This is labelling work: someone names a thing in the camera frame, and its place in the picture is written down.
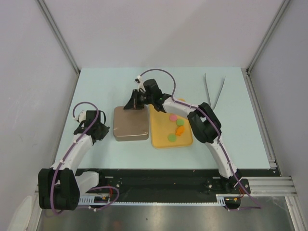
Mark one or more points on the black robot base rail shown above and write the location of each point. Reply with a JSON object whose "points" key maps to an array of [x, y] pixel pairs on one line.
{"points": [[166, 186]]}

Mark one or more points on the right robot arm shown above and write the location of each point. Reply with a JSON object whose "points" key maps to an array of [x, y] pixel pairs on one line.
{"points": [[203, 122]]}

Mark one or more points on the green cookie upper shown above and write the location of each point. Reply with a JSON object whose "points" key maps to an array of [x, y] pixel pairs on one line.
{"points": [[180, 122]]}

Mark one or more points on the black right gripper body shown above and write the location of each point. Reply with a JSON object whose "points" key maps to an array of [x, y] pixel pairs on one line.
{"points": [[148, 99]]}

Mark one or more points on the orange fish shaped cookie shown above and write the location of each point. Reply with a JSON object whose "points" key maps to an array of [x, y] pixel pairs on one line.
{"points": [[179, 130]]}

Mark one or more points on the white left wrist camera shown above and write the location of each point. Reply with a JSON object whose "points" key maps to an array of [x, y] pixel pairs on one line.
{"points": [[80, 117]]}

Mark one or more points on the metal tongs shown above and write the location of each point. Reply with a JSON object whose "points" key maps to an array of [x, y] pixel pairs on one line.
{"points": [[213, 89]]}

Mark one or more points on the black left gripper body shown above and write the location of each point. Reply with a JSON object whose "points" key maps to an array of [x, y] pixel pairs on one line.
{"points": [[103, 130]]}

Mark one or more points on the rose gold tin lid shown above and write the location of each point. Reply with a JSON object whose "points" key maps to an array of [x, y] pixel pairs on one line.
{"points": [[130, 125]]}

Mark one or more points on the green cookie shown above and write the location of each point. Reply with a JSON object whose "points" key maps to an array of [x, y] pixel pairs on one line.
{"points": [[180, 122], [172, 137]]}

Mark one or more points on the green cookie front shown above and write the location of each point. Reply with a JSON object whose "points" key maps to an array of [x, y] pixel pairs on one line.
{"points": [[172, 137]]}

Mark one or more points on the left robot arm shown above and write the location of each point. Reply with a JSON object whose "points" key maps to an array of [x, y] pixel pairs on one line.
{"points": [[59, 187]]}

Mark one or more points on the yellow plastic tray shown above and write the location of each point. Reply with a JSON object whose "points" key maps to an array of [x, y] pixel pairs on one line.
{"points": [[169, 130]]}

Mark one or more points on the pink sandwich cookie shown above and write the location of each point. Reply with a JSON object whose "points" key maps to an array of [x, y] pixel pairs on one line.
{"points": [[173, 118]]}

